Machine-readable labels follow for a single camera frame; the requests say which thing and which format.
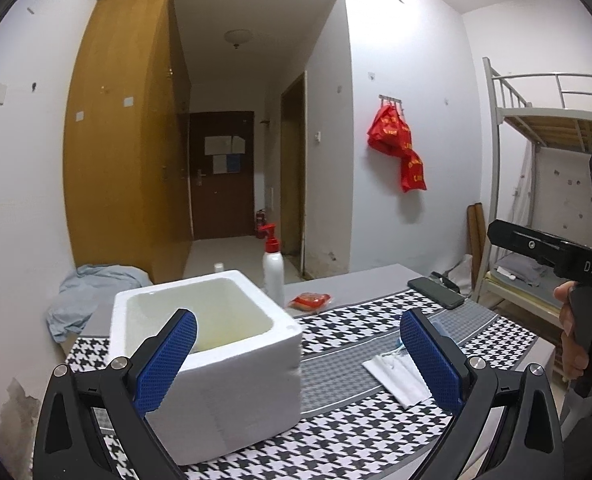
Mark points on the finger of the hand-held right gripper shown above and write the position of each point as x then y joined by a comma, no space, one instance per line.
521,245

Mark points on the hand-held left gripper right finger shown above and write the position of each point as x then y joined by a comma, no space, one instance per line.
426,355

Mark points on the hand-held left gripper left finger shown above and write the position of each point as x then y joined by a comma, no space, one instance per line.
168,355

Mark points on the white foam box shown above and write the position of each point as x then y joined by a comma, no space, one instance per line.
246,390

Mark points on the person's right hand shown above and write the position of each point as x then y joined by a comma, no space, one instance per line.
566,330

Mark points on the grey bedding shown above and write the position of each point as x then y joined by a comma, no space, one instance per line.
521,269

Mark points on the white face mask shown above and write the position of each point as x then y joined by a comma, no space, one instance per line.
401,380

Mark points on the wooden planks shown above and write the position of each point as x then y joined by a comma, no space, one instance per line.
476,240

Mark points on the black phone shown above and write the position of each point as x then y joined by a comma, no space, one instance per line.
436,292

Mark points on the blue-grey cloth pile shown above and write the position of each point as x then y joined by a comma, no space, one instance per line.
100,290

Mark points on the houndstooth blanket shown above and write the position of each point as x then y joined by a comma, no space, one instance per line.
351,440

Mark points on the metal bunk bed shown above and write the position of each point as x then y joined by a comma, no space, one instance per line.
546,125

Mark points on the red snack packet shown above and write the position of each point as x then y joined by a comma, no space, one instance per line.
311,301

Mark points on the red plastic bag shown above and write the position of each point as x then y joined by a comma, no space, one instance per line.
388,130
413,172

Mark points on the white bottle with red trigger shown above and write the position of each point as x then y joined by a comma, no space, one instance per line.
273,275

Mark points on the red fire extinguisher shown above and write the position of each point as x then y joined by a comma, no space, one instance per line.
261,222

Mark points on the dark wooden door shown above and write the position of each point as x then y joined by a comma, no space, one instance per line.
223,200

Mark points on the white paper notice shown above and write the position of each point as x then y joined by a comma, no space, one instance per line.
217,146
239,144
219,163

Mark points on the blue paper notice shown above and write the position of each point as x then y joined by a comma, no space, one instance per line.
233,162

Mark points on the wooden wardrobe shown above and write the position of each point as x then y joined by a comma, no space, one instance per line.
120,135

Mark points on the ceiling lamp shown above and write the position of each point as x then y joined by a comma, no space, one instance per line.
238,37

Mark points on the wall hook rack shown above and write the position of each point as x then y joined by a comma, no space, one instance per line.
390,98

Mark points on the brown door frame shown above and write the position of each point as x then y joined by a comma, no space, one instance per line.
293,175

